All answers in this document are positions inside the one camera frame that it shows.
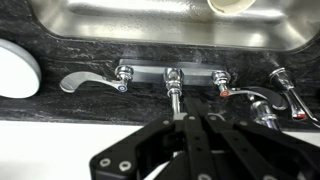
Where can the chrome faucet lever red dot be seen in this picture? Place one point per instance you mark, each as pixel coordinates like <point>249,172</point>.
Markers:
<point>221,80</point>

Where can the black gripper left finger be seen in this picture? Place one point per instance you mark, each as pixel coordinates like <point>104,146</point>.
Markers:
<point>133,140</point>

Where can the chrome faucet lever blue dot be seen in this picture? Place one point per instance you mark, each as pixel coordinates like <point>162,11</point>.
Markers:
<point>83,80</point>

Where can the chrome gooseneck faucet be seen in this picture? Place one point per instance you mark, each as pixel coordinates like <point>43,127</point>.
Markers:
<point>173,80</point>

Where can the stainless steel sink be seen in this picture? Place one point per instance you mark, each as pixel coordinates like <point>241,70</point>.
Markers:
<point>150,23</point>

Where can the white ceramic bowl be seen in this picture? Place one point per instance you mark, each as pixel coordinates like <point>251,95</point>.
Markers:
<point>16,70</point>

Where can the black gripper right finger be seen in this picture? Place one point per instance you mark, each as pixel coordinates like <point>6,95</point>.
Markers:
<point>260,146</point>

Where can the cream ceramic mug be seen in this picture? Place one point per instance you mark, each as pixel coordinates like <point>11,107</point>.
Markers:
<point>230,5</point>

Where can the small chrome gooseneck tap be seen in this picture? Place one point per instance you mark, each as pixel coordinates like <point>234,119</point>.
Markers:
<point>263,113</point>

